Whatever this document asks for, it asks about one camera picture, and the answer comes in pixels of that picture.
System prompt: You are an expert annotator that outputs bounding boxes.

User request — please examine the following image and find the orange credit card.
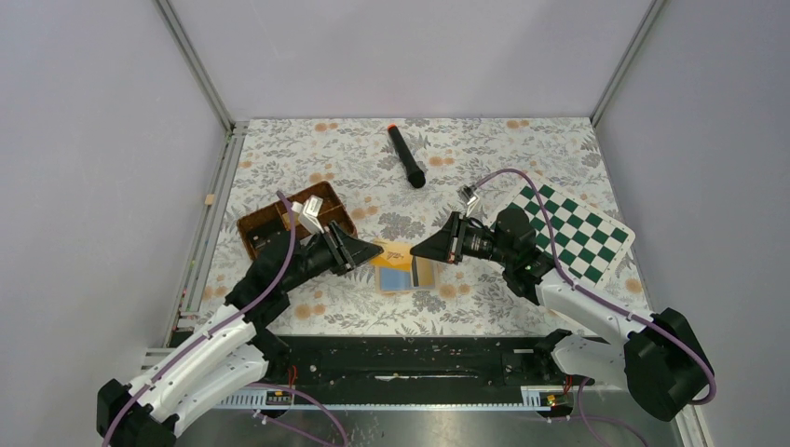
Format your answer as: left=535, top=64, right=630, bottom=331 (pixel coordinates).
left=370, top=239, right=413, bottom=272

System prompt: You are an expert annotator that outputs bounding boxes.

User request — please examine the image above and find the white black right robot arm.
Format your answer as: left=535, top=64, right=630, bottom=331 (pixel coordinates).
left=410, top=209, right=715, bottom=422

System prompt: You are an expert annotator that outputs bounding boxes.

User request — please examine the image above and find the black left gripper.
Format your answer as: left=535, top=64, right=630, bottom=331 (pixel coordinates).
left=282, top=221, right=384, bottom=292

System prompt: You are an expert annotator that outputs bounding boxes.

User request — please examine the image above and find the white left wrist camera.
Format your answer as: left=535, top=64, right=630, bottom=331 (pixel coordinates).
left=292, top=195, right=324, bottom=235

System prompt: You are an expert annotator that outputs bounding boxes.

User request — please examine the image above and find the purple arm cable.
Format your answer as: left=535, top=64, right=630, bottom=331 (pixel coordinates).
left=475, top=168, right=718, bottom=447
left=102, top=191, right=353, bottom=447

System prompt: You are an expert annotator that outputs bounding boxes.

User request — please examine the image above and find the black microphone orange tip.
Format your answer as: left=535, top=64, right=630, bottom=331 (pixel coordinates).
left=387, top=124, right=426, bottom=189

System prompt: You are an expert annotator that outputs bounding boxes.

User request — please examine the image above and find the blue credit card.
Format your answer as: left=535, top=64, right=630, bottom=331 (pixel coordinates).
left=376, top=268, right=413, bottom=292

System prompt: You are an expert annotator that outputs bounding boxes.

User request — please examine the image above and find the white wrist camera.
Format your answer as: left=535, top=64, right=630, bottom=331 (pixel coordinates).
left=292, top=195, right=324, bottom=235
left=458, top=185, right=481, bottom=217

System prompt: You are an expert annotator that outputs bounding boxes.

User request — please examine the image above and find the beige leather card holder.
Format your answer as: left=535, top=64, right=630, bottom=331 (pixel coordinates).
left=371, top=239, right=438, bottom=293

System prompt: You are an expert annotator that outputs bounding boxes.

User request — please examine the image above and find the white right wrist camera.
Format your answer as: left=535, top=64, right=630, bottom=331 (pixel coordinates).
left=458, top=185, right=481, bottom=217

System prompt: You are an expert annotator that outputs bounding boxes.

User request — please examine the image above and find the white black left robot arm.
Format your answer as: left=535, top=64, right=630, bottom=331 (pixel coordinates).
left=97, top=223, right=384, bottom=446

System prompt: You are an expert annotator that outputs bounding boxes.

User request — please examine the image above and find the green white chessboard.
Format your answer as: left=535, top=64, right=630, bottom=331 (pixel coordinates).
left=483, top=173, right=644, bottom=305

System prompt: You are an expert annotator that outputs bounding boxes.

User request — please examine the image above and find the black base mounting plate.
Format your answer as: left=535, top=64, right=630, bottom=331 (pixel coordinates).
left=259, top=335, right=582, bottom=408

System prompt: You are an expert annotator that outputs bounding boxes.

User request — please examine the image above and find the black card in basket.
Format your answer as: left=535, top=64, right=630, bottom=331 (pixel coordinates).
left=246, top=223, right=281, bottom=252

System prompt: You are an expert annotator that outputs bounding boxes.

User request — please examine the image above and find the brown woven divided basket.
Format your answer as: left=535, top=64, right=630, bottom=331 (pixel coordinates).
left=237, top=181, right=357, bottom=260

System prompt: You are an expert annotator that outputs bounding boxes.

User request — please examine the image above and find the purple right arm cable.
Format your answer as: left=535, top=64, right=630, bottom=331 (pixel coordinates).
left=475, top=168, right=718, bottom=447

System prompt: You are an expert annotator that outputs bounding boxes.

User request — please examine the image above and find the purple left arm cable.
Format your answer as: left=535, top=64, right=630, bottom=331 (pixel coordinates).
left=102, top=191, right=353, bottom=447

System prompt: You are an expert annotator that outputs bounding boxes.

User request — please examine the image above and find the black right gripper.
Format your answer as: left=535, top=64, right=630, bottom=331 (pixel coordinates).
left=411, top=211, right=514, bottom=264

